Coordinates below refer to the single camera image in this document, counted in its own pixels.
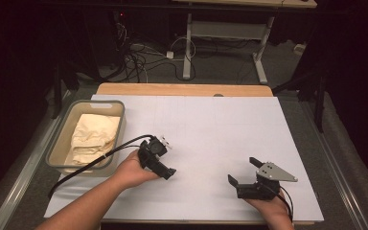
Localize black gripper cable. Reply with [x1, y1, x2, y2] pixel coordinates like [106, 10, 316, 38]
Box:
[273, 185, 295, 223]
[47, 134, 156, 199]

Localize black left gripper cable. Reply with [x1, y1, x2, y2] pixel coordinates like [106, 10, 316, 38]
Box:
[47, 134, 156, 199]

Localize beige plastic basin grey rim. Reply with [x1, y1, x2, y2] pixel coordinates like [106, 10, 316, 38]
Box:
[45, 99, 127, 178]

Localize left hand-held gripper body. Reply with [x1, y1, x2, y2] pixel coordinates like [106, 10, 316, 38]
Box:
[137, 135, 173, 180]

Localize person's left hand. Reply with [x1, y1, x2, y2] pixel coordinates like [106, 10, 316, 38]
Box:
[112, 149, 161, 190]

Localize wooden table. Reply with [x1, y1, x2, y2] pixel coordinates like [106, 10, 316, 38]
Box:
[54, 82, 315, 226]

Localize cream pants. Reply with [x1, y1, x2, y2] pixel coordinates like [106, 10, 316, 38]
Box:
[64, 113, 122, 167]

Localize black stand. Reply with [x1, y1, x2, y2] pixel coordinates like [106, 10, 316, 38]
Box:
[51, 58, 81, 120]
[271, 67, 330, 134]

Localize white table mat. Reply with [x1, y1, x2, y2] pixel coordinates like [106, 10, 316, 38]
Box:
[43, 94, 325, 223]

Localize person's right hand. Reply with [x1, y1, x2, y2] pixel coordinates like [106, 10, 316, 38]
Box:
[243, 189, 290, 222]

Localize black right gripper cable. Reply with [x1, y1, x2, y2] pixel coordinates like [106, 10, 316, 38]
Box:
[273, 185, 295, 223]

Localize white-legged desk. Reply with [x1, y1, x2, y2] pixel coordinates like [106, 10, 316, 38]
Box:
[172, 0, 318, 85]

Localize grey metal floor rail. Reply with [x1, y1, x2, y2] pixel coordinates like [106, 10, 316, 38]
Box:
[0, 90, 73, 230]
[301, 101, 368, 230]

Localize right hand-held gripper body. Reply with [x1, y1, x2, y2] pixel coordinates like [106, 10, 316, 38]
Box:
[236, 161, 299, 201]

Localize tangle of floor cables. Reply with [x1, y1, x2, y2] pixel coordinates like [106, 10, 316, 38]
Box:
[109, 22, 196, 83]

